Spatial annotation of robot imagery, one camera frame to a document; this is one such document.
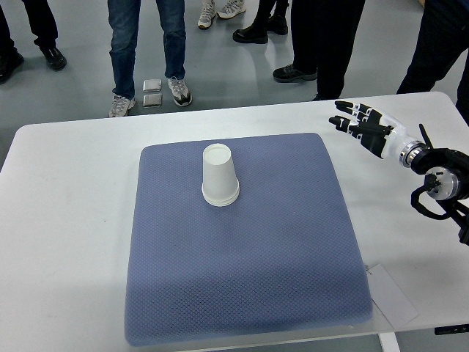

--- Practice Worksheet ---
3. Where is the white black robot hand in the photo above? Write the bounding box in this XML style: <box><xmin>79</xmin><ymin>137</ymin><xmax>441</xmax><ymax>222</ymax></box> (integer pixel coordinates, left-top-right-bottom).
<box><xmin>329</xmin><ymin>100</ymin><xmax>426</xmax><ymax>168</ymax></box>

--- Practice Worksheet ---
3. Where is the white paper cup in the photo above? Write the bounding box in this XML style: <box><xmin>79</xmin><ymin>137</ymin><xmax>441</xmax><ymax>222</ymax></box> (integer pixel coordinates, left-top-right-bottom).
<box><xmin>204</xmin><ymin>196</ymin><xmax>238</xmax><ymax>207</ymax></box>
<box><xmin>202</xmin><ymin>143</ymin><xmax>240</xmax><ymax>200</ymax></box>

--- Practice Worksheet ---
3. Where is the person in dark trousers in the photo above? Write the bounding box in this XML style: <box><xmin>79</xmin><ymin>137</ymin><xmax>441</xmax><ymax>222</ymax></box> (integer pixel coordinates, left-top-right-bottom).
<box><xmin>273</xmin><ymin>0</ymin><xmax>365</xmax><ymax>100</ymax></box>

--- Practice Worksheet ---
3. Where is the blue quilted cushion mat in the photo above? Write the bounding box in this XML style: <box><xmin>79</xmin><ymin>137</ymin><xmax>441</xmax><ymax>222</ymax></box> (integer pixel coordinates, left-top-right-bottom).
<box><xmin>125</xmin><ymin>133</ymin><xmax>372</xmax><ymax>346</ymax></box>

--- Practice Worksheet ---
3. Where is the person in black boots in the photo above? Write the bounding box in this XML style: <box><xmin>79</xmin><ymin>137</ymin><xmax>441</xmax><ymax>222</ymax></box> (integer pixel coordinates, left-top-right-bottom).
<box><xmin>232</xmin><ymin>0</ymin><xmax>289</xmax><ymax>44</ymax></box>

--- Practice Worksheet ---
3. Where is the white table leg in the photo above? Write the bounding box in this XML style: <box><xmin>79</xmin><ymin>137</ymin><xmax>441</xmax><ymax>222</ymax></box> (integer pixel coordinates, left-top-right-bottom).
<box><xmin>378</xmin><ymin>332</ymin><xmax>400</xmax><ymax>352</ymax></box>

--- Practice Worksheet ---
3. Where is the person in white sneakers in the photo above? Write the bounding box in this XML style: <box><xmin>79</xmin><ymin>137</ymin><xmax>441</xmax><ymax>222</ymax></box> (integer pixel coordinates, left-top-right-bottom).
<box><xmin>197</xmin><ymin>0</ymin><xmax>246</xmax><ymax>30</ymax></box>

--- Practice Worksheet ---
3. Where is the black table control panel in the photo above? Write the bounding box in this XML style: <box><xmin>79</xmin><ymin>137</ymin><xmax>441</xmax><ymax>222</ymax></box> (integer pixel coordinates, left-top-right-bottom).
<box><xmin>434</xmin><ymin>323</ymin><xmax>469</xmax><ymax>336</ymax></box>

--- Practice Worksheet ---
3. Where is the lower silver floor box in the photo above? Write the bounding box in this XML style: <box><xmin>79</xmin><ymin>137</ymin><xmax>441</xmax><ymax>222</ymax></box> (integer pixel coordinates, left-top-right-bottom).
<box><xmin>142</xmin><ymin>93</ymin><xmax>163</xmax><ymax>109</ymax></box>

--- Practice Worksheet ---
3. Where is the silver floor box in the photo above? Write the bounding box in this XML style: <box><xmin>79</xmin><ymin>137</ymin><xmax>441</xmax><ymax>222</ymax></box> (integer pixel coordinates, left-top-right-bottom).
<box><xmin>142</xmin><ymin>78</ymin><xmax>161</xmax><ymax>92</ymax></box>
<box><xmin>142</xmin><ymin>93</ymin><xmax>163</xmax><ymax>109</ymax></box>

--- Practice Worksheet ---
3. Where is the upper silver floor box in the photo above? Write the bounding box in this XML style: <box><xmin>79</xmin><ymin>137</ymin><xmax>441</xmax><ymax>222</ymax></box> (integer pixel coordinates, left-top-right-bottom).
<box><xmin>142</xmin><ymin>78</ymin><xmax>161</xmax><ymax>92</ymax></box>

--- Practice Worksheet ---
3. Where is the person in blue jeans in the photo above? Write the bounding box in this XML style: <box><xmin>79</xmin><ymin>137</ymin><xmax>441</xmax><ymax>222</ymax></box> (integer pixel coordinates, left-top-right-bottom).
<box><xmin>107</xmin><ymin>0</ymin><xmax>193</xmax><ymax>118</ymax></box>

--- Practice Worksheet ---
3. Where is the person in grey trousers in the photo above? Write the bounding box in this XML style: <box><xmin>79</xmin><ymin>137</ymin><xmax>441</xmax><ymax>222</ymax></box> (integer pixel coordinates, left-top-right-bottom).
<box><xmin>1</xmin><ymin>1</ymin><xmax>67</xmax><ymax>84</ymax></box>

